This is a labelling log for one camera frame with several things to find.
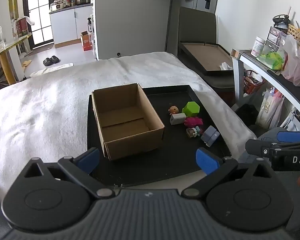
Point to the white tissue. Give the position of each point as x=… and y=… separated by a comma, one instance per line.
x=226, y=66

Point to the pink toy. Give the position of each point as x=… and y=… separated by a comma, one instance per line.
x=193, y=122

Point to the green hexagonal box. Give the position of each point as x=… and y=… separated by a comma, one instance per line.
x=191, y=108

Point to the white blanket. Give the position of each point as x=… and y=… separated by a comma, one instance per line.
x=52, y=105

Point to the black tray with brown bottom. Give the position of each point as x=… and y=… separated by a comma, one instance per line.
x=202, y=55

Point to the red basket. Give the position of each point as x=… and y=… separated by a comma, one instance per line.
x=251, y=83

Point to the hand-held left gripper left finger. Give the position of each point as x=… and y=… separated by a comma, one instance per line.
x=88, y=158

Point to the black-framed glass door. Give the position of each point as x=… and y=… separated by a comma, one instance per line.
x=40, y=12

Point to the small multicoloured figurine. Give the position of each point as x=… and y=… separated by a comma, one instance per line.
x=193, y=131

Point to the small orange toy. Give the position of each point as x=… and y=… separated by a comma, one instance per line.
x=173, y=110

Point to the white cloth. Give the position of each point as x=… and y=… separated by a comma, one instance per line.
x=52, y=70

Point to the pink plastic bag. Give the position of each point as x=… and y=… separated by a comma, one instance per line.
x=295, y=65

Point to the spray bottle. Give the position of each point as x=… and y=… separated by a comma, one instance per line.
x=89, y=25

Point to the person's leg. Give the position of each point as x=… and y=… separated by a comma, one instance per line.
x=267, y=133

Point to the blue-grey block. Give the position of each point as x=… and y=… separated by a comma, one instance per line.
x=210, y=135

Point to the white jar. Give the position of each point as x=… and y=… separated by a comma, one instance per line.
x=258, y=46

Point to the black slipper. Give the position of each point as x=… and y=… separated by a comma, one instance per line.
x=48, y=61
x=55, y=59

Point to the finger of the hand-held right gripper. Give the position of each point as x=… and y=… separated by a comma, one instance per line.
x=257, y=147
x=288, y=137

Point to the small drawer organizer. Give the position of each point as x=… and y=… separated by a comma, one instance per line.
x=273, y=40

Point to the wicker basket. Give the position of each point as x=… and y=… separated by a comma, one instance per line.
x=298, y=33

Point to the white-framed side table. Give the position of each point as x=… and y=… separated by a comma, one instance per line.
x=236, y=80

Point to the grey-white block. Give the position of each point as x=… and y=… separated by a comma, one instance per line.
x=177, y=118

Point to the grey sofa chair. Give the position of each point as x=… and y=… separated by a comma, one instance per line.
x=197, y=22

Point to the white kitchen cabinet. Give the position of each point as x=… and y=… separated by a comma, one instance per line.
x=65, y=25

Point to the green plastic bag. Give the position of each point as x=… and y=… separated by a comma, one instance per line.
x=272, y=60

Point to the black plastic tray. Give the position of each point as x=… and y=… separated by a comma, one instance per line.
x=180, y=155

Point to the red box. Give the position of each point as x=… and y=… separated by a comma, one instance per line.
x=22, y=27

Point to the white plastic bag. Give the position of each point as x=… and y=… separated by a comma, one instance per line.
x=268, y=107

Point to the yellow table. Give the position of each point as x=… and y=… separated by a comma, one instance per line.
x=8, y=62

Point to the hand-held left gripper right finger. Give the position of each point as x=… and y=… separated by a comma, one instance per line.
x=207, y=162

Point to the orange cardboard box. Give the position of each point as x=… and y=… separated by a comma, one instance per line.
x=86, y=42

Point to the tan slipper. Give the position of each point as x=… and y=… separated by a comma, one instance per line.
x=26, y=63

